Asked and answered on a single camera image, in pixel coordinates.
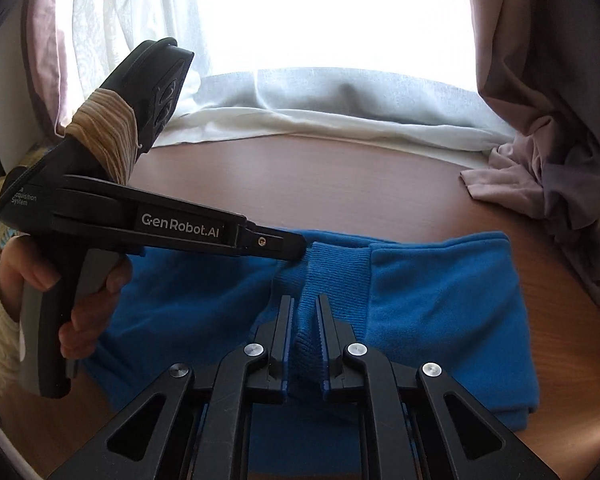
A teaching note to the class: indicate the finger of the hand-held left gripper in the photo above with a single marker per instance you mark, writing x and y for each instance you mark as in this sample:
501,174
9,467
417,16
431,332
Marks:
275,245

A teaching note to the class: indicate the white sheer curtain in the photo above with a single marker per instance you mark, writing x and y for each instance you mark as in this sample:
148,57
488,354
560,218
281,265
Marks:
280,110

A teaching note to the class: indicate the pink curtain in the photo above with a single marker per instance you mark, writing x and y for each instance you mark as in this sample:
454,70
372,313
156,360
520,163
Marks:
45,60

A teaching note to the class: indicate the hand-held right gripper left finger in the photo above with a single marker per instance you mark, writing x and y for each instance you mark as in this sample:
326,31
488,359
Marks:
286,345

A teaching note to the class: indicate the beige wrapped band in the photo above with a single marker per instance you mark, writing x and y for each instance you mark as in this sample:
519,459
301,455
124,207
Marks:
107,130

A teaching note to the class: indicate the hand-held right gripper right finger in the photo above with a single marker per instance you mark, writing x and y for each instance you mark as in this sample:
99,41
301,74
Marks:
322,345

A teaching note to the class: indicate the person's left hand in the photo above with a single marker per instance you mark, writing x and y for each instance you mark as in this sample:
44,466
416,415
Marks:
92,315

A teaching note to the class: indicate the blue pants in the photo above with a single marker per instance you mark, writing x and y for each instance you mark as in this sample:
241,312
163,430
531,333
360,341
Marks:
430,300

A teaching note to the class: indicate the brown curtain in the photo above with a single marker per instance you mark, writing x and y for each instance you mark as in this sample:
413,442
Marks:
555,110

